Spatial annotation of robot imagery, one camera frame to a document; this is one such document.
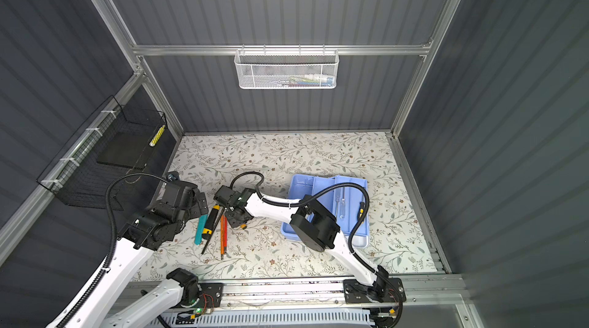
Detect red handled pliers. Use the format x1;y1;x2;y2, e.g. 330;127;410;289
220;215;228;260

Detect black yellow wire stripper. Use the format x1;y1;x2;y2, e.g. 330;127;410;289
201;205;222;254

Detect teal handled tool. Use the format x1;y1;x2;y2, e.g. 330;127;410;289
194;215;208;245

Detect clear plastic tweezers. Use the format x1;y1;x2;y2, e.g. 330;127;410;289
333;189;341;217

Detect white and blue tool box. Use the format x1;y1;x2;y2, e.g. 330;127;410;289
288;174;370;248

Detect black handled screwdriver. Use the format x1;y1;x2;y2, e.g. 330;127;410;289
357;202;366;221

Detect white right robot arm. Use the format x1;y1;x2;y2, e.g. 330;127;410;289
214;171;406;305

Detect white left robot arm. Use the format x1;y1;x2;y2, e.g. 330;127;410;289
49;178;209;327

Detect black foam pad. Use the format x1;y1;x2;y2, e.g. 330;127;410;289
97;133;155;170

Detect yellow marker pen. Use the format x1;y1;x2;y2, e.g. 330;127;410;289
149;124;166;147

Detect floral table mat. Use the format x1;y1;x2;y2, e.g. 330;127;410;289
134;132;437;281

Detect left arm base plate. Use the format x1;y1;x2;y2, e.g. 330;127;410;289
179;283;225;311

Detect black wire basket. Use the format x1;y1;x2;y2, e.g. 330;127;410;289
37;99;167;208

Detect white vented cable duct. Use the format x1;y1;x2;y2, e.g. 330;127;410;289
162;308;376;327

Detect white wire mesh basket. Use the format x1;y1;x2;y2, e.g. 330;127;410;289
234;51;340;90

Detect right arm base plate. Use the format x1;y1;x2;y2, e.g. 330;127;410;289
343;277;406;304

